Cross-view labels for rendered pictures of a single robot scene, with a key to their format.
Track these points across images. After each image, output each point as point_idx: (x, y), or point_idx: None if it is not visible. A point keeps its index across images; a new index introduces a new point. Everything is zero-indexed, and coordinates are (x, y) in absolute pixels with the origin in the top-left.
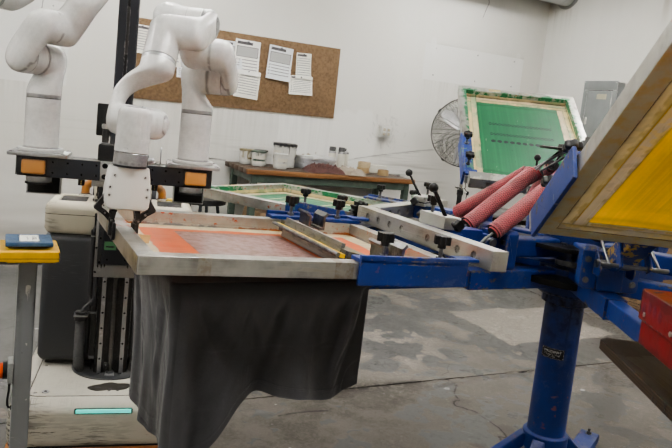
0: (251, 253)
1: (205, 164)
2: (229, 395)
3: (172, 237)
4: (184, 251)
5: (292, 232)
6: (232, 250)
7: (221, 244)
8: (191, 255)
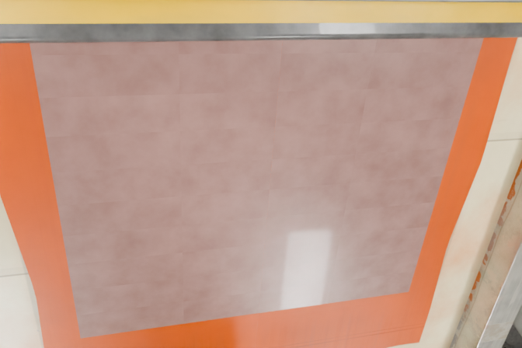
0: (346, 199)
1: None
2: None
3: (179, 340)
4: (327, 324)
5: (217, 40)
6: (314, 236)
7: (244, 249)
8: (492, 346)
